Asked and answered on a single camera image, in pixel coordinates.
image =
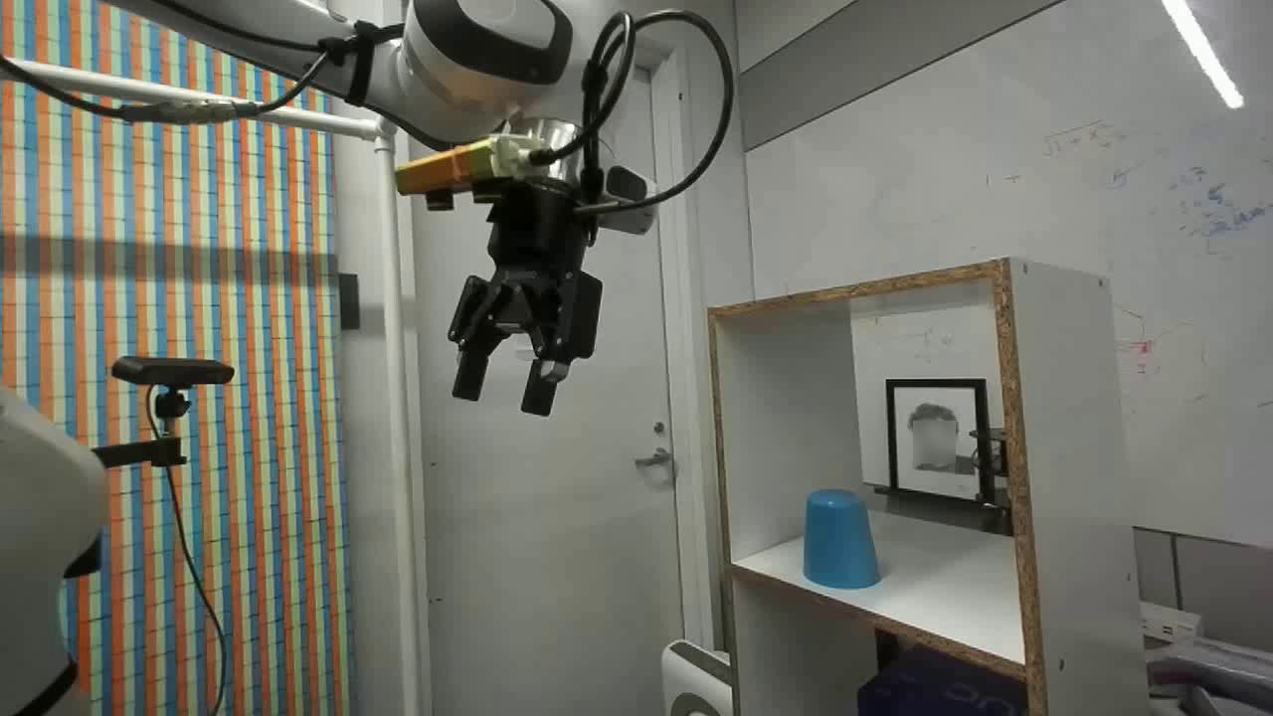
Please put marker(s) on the white wooden cabinet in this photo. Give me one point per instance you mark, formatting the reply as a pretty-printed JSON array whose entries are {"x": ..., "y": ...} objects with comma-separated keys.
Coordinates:
[{"x": 1033, "y": 582}]

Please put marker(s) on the white door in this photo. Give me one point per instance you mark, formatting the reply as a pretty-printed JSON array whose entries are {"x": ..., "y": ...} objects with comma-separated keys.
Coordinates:
[{"x": 550, "y": 558}]

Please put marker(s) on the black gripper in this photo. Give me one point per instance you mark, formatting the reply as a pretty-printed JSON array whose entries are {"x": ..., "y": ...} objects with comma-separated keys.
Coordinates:
[{"x": 537, "y": 235}]

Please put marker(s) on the ceiling light strip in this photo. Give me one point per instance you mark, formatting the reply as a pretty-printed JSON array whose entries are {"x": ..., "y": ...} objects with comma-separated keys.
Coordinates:
[{"x": 1201, "y": 53}]

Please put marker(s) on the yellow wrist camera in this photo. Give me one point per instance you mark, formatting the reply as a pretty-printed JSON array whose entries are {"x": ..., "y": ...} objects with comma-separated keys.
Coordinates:
[{"x": 462, "y": 169}]

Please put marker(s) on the white appliance at floor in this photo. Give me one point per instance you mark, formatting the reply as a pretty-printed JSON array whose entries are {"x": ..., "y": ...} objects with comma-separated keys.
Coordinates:
[{"x": 693, "y": 676}]

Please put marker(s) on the dark blue bag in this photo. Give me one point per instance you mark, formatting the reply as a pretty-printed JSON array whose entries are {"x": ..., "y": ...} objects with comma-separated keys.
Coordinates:
[{"x": 940, "y": 694}]

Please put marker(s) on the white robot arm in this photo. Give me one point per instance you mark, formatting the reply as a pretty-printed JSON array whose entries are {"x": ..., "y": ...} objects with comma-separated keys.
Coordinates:
[{"x": 511, "y": 102}]

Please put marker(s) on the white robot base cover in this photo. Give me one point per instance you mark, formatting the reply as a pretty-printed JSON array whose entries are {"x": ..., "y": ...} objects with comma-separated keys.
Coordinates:
[{"x": 47, "y": 517}]

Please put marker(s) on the black wall switch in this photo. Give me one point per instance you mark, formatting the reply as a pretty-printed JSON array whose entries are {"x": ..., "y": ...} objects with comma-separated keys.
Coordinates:
[{"x": 346, "y": 299}]

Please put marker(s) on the framed portrait picture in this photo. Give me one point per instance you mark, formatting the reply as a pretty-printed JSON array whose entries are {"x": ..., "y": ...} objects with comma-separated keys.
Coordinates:
[{"x": 934, "y": 436}]

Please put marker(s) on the blue plastic cup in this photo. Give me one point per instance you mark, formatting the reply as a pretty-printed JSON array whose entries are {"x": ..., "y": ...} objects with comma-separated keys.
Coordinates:
[{"x": 836, "y": 541}]

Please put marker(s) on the silver door handle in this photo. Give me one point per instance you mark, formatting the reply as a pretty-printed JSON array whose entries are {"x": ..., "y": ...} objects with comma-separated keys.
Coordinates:
[{"x": 659, "y": 460}]

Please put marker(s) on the black camera on stand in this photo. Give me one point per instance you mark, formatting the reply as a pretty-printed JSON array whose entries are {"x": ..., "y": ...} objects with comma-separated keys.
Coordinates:
[{"x": 167, "y": 393}]

